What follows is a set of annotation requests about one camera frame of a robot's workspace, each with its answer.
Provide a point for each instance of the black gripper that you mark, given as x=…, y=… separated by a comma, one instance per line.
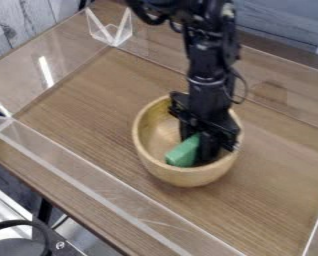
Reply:
x=201, y=110

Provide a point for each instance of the green rectangular block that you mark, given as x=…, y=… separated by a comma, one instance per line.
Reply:
x=181, y=155

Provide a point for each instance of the brown wooden bowl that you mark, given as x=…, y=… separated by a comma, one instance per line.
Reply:
x=155, y=136

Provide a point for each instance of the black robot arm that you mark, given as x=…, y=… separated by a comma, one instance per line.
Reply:
x=205, y=22

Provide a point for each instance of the black table leg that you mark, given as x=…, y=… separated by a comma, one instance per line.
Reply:
x=44, y=211

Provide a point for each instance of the clear acrylic tray wall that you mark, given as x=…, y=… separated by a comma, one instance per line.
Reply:
x=177, y=234

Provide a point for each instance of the clear acrylic corner bracket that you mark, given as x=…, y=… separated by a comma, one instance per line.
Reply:
x=109, y=34

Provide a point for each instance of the grey metal base plate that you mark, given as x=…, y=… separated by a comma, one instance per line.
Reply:
x=49, y=243

